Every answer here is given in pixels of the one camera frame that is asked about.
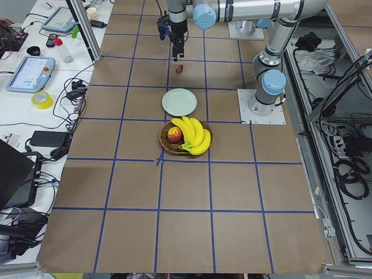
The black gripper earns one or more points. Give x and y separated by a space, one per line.
178 29

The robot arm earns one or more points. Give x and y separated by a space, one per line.
207 13
270 80

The light green plate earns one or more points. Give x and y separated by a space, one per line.
179 102

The paper cup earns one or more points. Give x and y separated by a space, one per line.
92 13

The red apple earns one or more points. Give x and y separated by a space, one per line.
175 135

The yellow banana bunch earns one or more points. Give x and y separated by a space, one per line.
197 139

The green marker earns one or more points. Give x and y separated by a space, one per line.
75 32

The woven wicker basket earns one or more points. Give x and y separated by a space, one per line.
175 148

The far teach pendant tablet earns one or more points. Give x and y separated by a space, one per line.
61 21

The teach pendant tablet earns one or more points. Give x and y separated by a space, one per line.
32 74
61 21

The black cloth bundle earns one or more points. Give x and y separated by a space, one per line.
308 42

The white crumpled cloth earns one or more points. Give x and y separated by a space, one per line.
318 61

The black bowl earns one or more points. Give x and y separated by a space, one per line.
34 51

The yellow tape roll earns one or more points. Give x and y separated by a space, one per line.
42 100

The near teach pendant tablet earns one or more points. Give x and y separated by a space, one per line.
32 74

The black power adapter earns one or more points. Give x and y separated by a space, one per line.
48 138

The black laptop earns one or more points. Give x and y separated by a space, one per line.
19 174

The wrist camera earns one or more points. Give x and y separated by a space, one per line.
163 25

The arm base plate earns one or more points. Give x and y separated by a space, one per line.
276 116
245 30

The aluminium frame post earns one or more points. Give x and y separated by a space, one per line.
82 21

